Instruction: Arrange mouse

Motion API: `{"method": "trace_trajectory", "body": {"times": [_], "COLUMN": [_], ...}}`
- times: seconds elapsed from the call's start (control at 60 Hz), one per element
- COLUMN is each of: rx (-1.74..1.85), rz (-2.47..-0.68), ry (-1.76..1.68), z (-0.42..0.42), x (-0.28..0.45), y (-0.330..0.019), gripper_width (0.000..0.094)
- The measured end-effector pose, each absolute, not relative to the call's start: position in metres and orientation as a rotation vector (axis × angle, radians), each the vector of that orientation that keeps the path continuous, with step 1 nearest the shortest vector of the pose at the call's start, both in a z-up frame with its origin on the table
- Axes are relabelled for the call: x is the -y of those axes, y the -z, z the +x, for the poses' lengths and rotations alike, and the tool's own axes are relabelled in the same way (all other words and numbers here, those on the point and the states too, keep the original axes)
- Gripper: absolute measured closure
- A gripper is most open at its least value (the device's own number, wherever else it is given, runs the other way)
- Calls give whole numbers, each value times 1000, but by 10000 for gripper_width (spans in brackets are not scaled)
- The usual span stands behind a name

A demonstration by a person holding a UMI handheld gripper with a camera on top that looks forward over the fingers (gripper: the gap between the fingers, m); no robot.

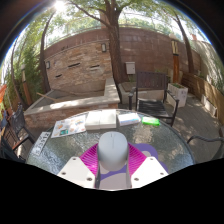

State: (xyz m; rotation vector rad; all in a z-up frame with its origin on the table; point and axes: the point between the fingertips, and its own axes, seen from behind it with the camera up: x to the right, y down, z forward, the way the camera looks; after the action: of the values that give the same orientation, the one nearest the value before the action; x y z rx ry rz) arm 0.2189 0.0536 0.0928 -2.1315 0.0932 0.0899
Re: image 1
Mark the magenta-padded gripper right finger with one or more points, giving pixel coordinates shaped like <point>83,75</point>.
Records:
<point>150,170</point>

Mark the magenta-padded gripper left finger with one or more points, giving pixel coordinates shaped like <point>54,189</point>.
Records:
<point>75,171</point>

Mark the white computer mouse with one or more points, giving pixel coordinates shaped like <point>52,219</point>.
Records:
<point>112,150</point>

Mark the purple paw-shaped mouse pad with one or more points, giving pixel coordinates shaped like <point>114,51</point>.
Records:
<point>115,181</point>

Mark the white license plate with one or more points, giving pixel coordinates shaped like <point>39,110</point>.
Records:
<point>41,143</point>

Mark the colourful printed picture sheet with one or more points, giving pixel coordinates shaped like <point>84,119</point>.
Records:
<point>69,126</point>

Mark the small green pack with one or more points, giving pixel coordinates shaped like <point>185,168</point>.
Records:
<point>150,121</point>

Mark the small white tissue pack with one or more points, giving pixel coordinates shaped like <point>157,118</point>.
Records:
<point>129,119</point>

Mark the flat white box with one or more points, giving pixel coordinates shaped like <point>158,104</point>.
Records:
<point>100,119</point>

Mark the dark wooden armchair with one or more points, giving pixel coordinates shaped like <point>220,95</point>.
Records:
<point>151,107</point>

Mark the stone brick raised basin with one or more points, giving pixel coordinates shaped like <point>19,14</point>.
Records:
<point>71,105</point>

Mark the white square planter box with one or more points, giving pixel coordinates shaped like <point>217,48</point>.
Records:
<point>179,95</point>

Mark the wooden stick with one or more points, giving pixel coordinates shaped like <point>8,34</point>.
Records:
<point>45,95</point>

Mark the long white planter box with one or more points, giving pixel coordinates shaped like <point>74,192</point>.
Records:
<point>210,106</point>

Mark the orange fabric canopy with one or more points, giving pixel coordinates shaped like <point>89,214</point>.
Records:
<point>2,93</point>

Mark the slender curved tree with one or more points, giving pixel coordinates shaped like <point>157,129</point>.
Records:
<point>43,66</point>

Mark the thick forked tree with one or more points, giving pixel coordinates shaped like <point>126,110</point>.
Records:
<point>116,56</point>

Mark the wooden lamp post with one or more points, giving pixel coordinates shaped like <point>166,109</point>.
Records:
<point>27,90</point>
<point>175,63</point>

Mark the grey wall-mounted utility box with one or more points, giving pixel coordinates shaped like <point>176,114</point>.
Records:
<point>130,68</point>

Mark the black wall lamp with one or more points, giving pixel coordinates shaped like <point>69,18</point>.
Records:
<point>104,47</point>
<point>47,64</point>

